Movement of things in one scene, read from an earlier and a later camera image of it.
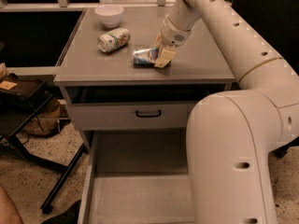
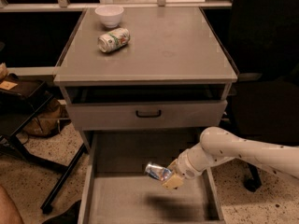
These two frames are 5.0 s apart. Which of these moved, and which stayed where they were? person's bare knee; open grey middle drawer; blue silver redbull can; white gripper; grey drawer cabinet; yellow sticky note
Moved: white gripper; blue silver redbull can
Stayed: open grey middle drawer; person's bare knee; yellow sticky note; grey drawer cabinet
